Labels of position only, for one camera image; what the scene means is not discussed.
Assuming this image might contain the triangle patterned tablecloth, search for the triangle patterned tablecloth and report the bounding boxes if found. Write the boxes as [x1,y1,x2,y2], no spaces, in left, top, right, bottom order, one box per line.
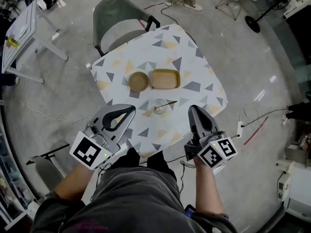
[90,23,228,158]

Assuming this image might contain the green armchair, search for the green armchair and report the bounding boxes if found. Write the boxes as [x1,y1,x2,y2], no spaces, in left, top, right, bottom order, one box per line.
[93,0,161,58]

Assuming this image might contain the black standing fan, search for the black standing fan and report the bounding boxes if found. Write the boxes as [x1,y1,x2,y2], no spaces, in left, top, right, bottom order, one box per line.
[244,0,294,33]

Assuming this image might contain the blue handheld device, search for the blue handheld device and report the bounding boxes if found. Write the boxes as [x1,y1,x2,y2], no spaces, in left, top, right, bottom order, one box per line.
[184,203,196,219]

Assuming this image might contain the white rope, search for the white rope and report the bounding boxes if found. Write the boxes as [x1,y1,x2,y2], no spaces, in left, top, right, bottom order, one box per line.
[19,100,94,123]

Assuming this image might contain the white square table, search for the white square table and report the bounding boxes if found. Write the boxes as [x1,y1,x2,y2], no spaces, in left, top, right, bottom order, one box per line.
[1,0,69,84]

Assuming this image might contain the white cable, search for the white cable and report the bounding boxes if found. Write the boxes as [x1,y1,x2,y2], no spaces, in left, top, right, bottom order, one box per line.
[239,102,266,155]

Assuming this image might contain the white appliance stack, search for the white appliance stack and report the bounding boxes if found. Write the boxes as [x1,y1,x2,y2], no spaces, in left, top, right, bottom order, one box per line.
[276,151,311,216]

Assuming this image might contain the round tan bowl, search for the round tan bowl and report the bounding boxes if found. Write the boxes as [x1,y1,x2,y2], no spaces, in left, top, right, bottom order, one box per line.
[128,71,150,92]

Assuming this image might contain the person's left forearm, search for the person's left forearm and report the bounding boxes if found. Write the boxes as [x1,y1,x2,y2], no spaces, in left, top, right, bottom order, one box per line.
[53,163,94,201]

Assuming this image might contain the person's black shorts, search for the person's black shorts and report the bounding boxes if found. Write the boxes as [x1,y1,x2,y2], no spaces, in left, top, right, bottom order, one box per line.
[110,147,178,182]

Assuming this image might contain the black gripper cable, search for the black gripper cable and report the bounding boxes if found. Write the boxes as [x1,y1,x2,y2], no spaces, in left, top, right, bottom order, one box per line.
[90,163,113,201]
[179,160,198,194]

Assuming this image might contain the small gold spoon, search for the small gold spoon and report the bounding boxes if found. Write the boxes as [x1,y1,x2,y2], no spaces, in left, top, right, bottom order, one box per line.
[153,100,178,112]

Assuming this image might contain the red stick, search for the red stick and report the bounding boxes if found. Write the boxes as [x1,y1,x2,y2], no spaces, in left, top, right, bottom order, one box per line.
[243,116,269,146]

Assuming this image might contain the cardboard box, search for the cardboard box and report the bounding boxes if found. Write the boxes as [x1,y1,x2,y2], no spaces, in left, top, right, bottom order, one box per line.
[284,132,311,164]

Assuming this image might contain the rectangular tan tray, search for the rectangular tan tray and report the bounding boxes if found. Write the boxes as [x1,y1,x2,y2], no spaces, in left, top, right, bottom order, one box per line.
[151,68,182,90]

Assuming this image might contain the grey chair with black legs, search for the grey chair with black legs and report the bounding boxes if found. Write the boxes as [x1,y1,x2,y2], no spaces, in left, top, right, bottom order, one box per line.
[26,143,71,194]

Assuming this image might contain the glass shelf cabinet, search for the glass shelf cabinet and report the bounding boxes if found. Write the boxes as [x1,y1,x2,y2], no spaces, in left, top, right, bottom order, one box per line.
[0,100,37,228]

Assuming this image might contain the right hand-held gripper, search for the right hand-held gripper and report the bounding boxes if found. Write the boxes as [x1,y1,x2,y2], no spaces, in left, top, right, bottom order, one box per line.
[184,105,238,171]

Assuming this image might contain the person's right forearm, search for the person's right forearm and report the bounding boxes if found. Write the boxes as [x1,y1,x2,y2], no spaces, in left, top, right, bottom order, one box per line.
[194,157,225,215]

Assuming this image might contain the person's grey shirt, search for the person's grey shirt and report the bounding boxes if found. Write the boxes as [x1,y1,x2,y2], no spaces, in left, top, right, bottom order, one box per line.
[30,166,238,233]

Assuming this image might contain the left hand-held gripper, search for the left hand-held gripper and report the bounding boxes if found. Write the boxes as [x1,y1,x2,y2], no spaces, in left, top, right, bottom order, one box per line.
[69,104,136,171]

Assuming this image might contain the clear glass cup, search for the clear glass cup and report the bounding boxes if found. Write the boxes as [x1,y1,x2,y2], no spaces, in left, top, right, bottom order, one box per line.
[151,98,169,116]

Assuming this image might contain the long black cable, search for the long black cable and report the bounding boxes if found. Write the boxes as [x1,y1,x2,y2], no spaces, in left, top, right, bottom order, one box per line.
[229,107,290,139]

